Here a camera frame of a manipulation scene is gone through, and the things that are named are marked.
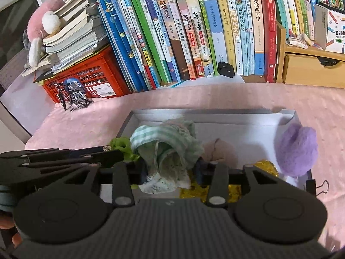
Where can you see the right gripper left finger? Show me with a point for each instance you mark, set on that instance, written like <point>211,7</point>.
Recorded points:
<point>124,176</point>

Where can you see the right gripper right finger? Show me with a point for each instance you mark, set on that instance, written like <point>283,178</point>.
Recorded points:
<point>224,183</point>

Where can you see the pink soft cloth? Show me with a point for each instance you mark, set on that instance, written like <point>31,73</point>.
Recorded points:
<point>220,152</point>

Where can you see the green scrunchie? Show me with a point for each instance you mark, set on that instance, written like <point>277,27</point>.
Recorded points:
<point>123,145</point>

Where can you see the green striped cloth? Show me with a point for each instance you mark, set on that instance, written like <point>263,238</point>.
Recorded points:
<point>170,150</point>

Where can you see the purple fluffy soft object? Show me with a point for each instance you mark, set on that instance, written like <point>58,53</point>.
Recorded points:
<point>297,150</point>

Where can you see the person's hand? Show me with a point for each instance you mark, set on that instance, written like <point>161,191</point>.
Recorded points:
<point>9,233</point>

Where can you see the grey cardboard box tray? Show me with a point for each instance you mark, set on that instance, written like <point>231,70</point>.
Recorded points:
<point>253,133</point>

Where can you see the miniature bicycle model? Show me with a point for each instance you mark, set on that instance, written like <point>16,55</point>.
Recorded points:
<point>71,95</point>

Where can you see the black binder clip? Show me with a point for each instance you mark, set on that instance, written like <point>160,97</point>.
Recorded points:
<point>312,188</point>

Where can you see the red plastic crate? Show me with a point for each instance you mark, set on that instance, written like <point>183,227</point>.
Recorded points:
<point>99,74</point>

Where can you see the small black box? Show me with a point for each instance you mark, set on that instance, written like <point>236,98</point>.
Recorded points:
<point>225,69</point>

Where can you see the pink tablecloth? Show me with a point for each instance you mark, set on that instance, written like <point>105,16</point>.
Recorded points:
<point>320,108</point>

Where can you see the wooden drawer organizer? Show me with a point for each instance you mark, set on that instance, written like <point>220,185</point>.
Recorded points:
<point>312,66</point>

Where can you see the stack of lying books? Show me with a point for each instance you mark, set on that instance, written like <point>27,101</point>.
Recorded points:
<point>81,35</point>

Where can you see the row of upright books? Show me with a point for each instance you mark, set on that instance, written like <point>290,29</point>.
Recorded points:
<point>162,42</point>

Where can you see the pink plush toy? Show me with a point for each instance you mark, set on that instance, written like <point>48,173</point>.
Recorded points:
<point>43,22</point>

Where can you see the label printer box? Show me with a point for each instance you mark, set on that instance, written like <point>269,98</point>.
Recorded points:
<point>329,28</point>

